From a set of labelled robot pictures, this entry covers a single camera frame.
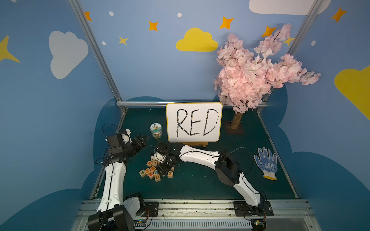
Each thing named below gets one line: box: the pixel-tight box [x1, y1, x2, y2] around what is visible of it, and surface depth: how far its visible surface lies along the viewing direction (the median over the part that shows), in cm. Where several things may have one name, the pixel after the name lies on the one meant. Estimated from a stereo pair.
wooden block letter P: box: [138, 169, 146, 178], surface depth 86 cm
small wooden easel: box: [181, 141, 209, 148], surface depth 97 cm
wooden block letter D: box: [154, 173, 161, 182], surface depth 85 cm
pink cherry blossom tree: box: [213, 23, 322, 130], surface depth 69 cm
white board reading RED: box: [165, 102, 224, 143], surface depth 92 cm
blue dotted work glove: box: [253, 147, 278, 181], surface depth 93 cm
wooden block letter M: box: [167, 170, 174, 179], surface depth 86 cm
